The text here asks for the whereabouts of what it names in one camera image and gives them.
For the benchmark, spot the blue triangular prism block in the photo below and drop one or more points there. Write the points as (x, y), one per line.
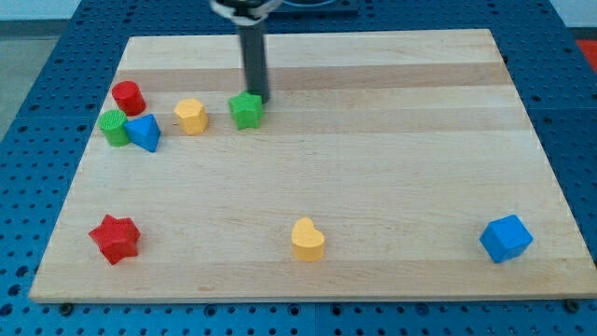
(144, 132)

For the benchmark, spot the green cylinder block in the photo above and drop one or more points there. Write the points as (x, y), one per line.
(111, 123)

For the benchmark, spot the red star block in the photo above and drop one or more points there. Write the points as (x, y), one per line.
(116, 238)

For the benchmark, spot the yellow hexagon block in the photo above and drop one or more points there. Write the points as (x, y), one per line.
(191, 116)

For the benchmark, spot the blue cube block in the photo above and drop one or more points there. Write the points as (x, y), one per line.
(505, 238)

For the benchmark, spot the yellow heart block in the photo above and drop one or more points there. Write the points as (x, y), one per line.
(308, 243)

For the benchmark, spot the wooden board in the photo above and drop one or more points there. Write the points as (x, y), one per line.
(401, 147)

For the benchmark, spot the red cylinder block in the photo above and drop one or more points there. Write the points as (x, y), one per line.
(129, 98)

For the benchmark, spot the dark grey pointer rod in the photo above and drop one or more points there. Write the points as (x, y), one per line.
(253, 48)

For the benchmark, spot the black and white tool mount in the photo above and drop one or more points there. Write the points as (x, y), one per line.
(244, 12)

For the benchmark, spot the green star block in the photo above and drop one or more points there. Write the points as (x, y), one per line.
(246, 109)

